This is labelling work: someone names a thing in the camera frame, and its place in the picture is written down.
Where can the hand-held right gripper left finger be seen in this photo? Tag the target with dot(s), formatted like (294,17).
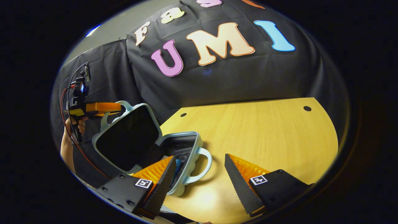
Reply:
(161,189)

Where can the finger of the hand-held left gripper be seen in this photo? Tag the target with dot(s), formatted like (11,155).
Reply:
(104,108)

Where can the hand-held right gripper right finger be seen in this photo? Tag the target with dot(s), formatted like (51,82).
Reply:
(239,186)

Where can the blue cap skincare bottle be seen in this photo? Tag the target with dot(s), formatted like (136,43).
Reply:
(179,168)

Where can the light blue suitcase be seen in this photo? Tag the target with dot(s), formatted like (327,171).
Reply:
(127,140)

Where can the ceiling light panel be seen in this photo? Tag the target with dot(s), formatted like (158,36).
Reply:
(92,30)

